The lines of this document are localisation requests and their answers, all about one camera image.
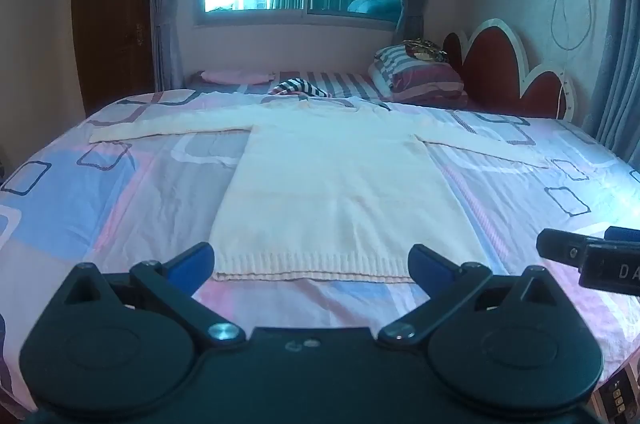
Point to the teal cloth bundle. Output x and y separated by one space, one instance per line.
375 6

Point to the brown wooden wardrobe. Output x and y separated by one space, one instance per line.
112 13

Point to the striped mattress sheet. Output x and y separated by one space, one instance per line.
352 84

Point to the patterned pastel bed sheet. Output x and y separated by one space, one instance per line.
100 204

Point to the white knitted sweater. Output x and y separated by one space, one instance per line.
340 184

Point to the red and white headboard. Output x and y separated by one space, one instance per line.
500 63

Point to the striped pillow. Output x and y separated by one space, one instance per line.
415 79

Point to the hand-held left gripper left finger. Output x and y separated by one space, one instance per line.
192 265

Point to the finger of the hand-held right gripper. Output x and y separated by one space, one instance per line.
622 235
560 246

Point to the black white striped garment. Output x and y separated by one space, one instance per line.
302 87

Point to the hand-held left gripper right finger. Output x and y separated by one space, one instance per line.
429 268

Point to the black device with buttons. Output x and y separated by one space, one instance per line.
617 396

